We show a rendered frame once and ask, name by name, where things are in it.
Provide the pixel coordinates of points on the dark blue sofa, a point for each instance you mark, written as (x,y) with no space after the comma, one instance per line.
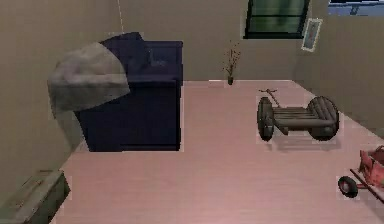
(146,110)

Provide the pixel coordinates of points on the brown wooden wheeled cart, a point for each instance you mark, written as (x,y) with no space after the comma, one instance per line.
(296,118)

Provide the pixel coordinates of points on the dry twig house plant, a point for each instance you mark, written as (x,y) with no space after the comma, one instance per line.
(231,63)

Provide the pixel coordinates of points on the pale framed wall picture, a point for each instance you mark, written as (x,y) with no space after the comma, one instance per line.
(311,34)

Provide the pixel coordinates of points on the grey cloth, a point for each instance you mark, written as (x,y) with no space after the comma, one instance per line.
(87,80)

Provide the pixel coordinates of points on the red toy wagon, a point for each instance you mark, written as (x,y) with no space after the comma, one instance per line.
(368,173)

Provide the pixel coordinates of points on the dark framed window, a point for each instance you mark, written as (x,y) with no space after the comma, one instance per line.
(275,18)

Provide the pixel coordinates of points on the grey green wooden chest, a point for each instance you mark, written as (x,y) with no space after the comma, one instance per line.
(31,200)

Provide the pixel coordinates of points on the blue framed window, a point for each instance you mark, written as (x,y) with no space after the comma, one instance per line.
(356,7)

